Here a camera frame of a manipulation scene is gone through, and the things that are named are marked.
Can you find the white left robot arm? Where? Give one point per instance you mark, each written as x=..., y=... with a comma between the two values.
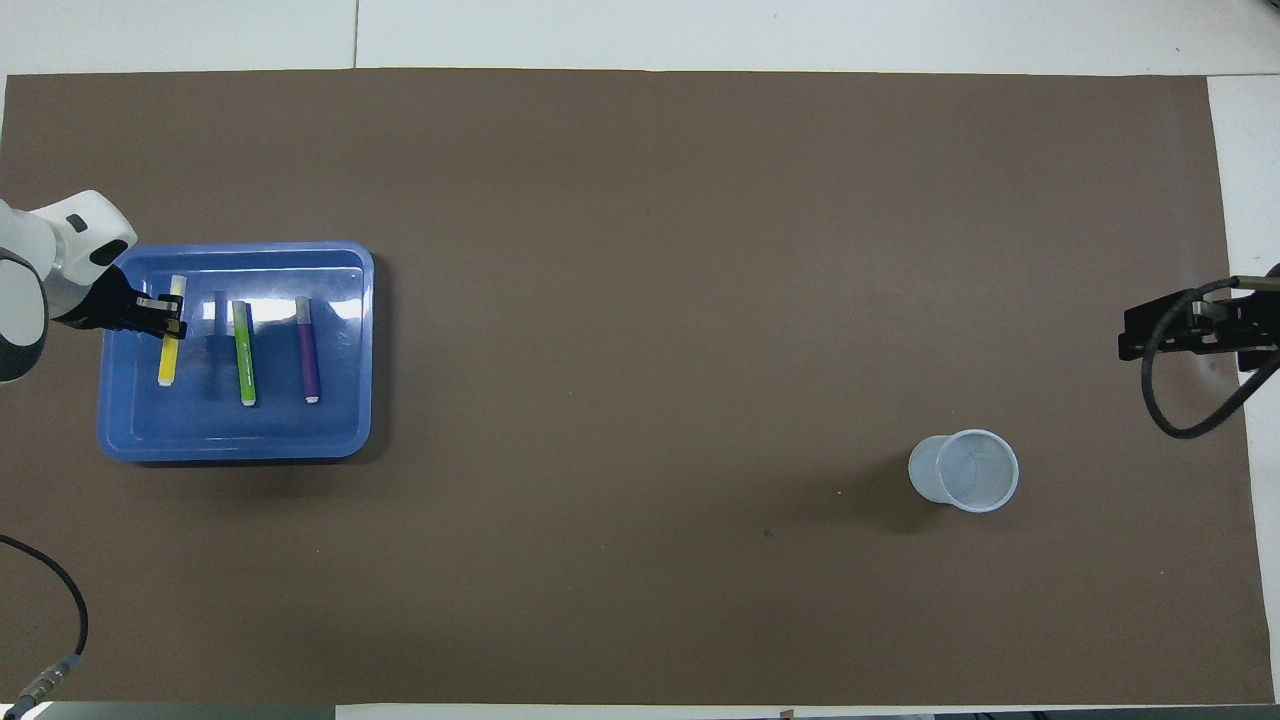
x=20, y=300

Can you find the blue plastic tray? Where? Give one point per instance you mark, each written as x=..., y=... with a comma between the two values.
x=210, y=425

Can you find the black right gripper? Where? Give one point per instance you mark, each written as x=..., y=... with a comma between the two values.
x=1262, y=320

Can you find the brown table mat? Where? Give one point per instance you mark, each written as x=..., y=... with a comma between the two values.
x=640, y=300

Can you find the yellow marker pen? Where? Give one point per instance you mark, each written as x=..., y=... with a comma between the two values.
x=168, y=362

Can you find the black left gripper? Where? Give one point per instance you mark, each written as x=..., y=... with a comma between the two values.
x=105, y=305

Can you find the translucent plastic cup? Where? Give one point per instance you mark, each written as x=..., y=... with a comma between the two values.
x=965, y=470

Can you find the purple marker pen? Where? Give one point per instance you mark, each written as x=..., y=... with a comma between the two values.
x=309, y=360

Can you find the green marker pen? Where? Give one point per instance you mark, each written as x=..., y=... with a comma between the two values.
x=245, y=360

